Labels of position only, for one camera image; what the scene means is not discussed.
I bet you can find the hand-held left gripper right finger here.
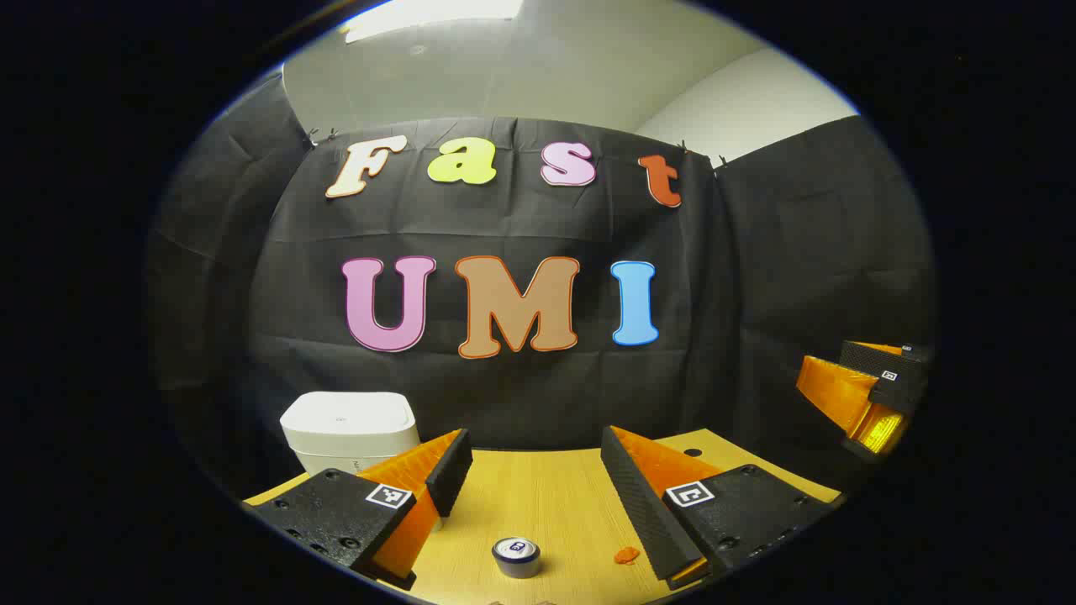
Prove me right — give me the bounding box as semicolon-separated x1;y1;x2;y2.
600;425;841;589

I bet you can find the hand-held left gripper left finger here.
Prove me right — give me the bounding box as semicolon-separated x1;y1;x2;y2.
244;429;473;591

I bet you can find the blue pop can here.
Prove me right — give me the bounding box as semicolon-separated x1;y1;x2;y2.
492;537;541;579

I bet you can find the white desktop garbage bin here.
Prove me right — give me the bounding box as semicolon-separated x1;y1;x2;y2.
279;392;444;532

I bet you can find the wooden desktop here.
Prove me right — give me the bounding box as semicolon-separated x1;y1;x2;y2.
244;429;841;605

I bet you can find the black backdrop cloth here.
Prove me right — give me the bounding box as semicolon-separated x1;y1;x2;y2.
147;71;936;497

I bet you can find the ceiling light panel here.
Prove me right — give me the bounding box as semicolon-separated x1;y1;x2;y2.
343;0;524;45

